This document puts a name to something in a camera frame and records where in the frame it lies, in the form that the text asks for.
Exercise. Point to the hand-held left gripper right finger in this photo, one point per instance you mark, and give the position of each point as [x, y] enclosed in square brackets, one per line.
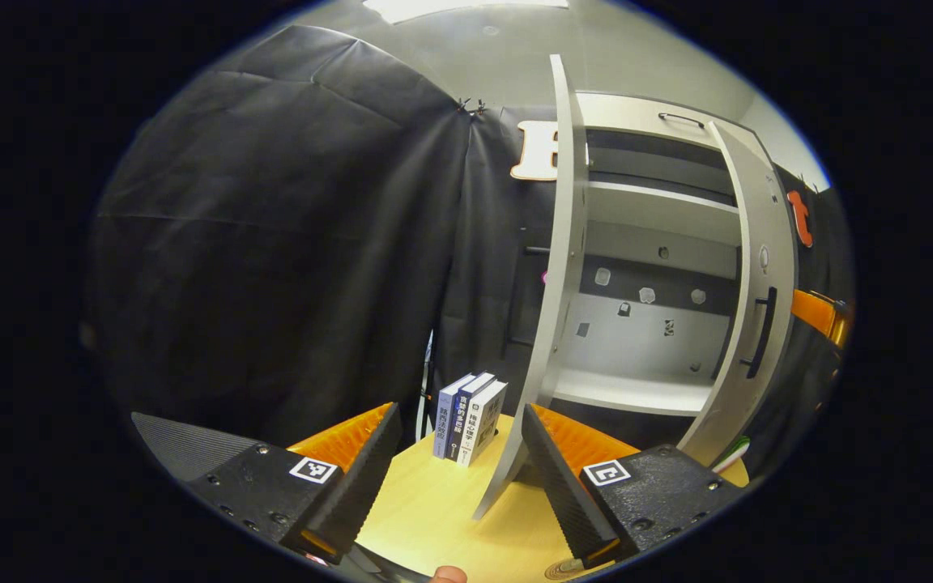
[568, 486]

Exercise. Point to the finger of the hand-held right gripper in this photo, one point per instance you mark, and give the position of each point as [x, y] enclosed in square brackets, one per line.
[819, 316]

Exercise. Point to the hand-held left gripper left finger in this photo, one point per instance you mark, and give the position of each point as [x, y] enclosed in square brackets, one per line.
[353, 486]

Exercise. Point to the small metal clip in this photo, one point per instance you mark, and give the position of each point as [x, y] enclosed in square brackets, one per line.
[471, 106]

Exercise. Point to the white cabinet drawer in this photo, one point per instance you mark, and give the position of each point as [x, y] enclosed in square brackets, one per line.
[628, 109]

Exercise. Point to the dark blue book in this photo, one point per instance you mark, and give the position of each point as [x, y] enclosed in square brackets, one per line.
[464, 417]

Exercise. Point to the green and white object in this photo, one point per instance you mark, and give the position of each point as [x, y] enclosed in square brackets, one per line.
[732, 455]

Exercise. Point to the black backdrop cloth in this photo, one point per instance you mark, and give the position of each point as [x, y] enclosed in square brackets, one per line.
[272, 243]

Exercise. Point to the light blue book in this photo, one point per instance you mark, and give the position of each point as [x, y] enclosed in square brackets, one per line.
[444, 413]

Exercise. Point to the white cabinet door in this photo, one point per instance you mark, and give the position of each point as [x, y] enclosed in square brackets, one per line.
[562, 243]
[762, 210]

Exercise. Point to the white and grey cabinet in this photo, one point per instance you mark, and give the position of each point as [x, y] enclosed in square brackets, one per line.
[653, 340]

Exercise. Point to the white book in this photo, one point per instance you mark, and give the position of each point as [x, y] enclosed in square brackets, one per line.
[487, 421]

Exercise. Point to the ceiling smoke detector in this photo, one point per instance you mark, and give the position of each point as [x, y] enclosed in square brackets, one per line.
[491, 31]

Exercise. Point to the ceiling light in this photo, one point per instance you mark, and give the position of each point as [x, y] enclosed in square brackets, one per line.
[466, 8]

